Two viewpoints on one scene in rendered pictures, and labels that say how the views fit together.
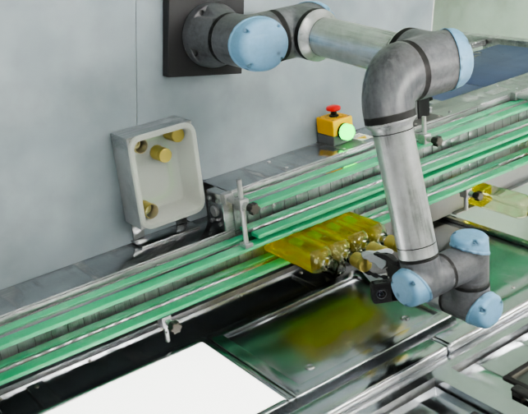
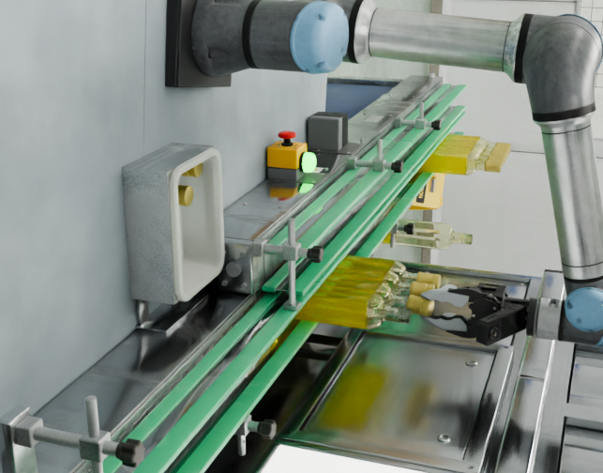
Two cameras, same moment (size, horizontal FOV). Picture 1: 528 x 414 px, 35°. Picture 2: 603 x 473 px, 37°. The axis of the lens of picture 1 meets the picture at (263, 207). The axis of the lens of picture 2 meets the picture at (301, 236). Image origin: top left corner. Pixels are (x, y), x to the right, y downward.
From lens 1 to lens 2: 1.11 m
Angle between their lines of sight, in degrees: 34
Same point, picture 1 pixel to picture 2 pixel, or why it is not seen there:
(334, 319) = (399, 381)
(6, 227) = (22, 324)
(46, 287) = not seen: hidden behind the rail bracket
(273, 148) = (238, 187)
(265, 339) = (353, 421)
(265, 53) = (334, 49)
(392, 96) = (586, 83)
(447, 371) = (568, 407)
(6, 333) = not seen: outside the picture
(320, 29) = (387, 20)
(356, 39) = (455, 28)
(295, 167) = (290, 206)
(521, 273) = not seen: hidden behind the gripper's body
